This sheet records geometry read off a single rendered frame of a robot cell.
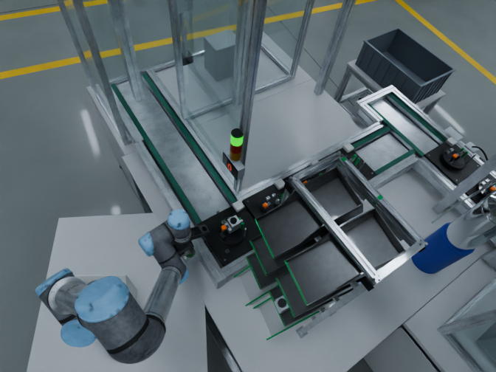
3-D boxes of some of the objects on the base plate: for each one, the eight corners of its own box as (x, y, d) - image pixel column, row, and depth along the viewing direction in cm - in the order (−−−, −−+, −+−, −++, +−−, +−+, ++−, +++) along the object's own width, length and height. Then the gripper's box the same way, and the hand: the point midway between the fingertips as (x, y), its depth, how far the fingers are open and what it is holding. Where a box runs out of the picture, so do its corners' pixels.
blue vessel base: (427, 280, 165) (462, 261, 142) (404, 254, 171) (433, 232, 148) (447, 263, 170) (483, 243, 147) (424, 239, 176) (455, 216, 154)
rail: (217, 289, 153) (217, 282, 144) (137, 154, 189) (133, 142, 180) (227, 283, 155) (228, 275, 146) (146, 150, 191) (142, 139, 182)
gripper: (164, 231, 131) (170, 251, 149) (175, 249, 128) (179, 268, 145) (184, 221, 134) (187, 241, 152) (195, 239, 131) (197, 257, 149)
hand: (189, 250), depth 149 cm, fingers closed
